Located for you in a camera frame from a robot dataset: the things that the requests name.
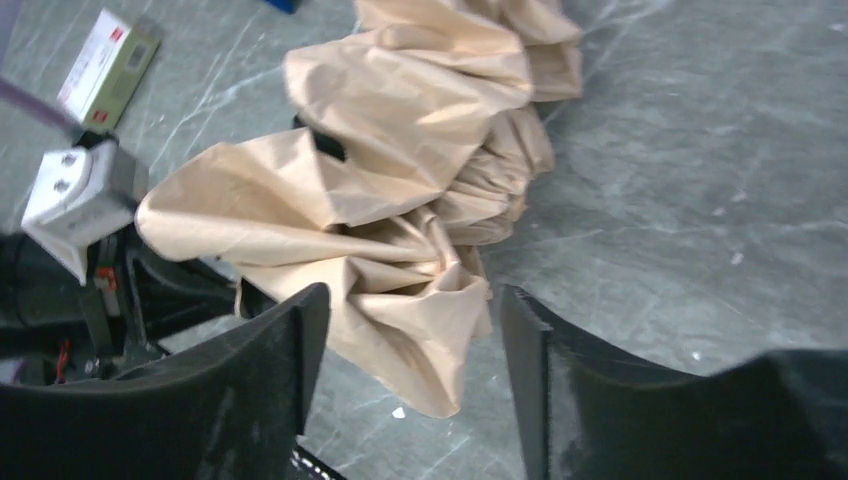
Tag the small white paper box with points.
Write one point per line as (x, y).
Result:
(108, 70)

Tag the beige folding umbrella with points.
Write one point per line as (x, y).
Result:
(419, 138)

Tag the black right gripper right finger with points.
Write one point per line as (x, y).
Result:
(587, 409)

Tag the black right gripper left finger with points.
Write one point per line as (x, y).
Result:
(232, 407)

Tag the blue stapler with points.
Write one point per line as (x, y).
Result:
(288, 7)

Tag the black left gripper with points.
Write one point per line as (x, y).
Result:
(129, 300)

